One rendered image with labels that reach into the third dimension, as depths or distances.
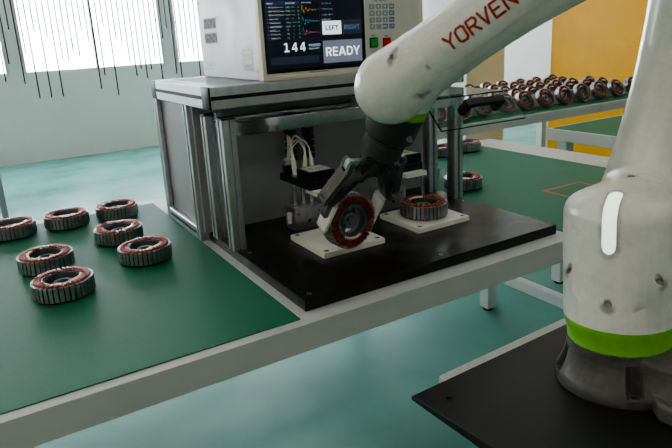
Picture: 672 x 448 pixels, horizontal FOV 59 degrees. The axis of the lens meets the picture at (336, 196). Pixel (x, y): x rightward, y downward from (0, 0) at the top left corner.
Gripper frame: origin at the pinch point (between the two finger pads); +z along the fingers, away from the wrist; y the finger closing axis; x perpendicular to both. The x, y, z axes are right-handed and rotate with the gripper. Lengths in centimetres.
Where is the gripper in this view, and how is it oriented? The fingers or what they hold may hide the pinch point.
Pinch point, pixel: (348, 217)
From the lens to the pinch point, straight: 116.3
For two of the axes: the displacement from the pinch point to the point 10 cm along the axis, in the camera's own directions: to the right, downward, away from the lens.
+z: -3.3, 7.4, 5.9
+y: -8.0, 1.1, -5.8
